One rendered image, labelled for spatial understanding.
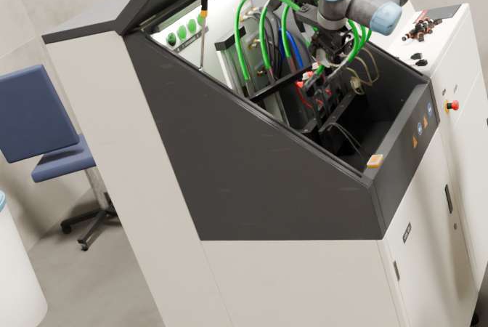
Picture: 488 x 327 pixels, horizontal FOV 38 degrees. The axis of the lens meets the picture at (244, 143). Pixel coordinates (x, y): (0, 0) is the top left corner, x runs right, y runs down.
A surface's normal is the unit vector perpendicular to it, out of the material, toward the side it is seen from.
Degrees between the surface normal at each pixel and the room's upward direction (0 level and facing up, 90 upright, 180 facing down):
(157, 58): 90
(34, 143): 98
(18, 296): 94
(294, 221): 90
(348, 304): 90
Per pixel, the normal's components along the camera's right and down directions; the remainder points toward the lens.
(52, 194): 0.90, -0.14
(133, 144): -0.43, 0.47
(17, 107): 0.03, 0.51
